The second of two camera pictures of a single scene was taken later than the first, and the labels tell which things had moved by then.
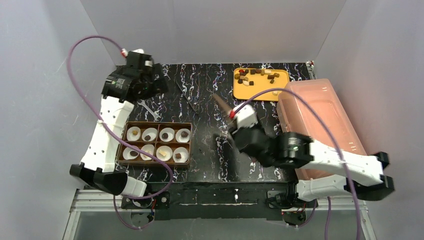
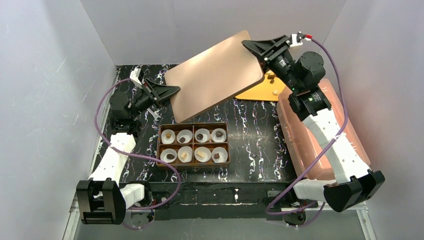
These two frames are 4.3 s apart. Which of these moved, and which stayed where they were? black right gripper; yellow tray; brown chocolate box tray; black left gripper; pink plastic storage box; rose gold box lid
Moved: black right gripper; black left gripper; rose gold box lid; brown chocolate box tray
Stayed: pink plastic storage box; yellow tray
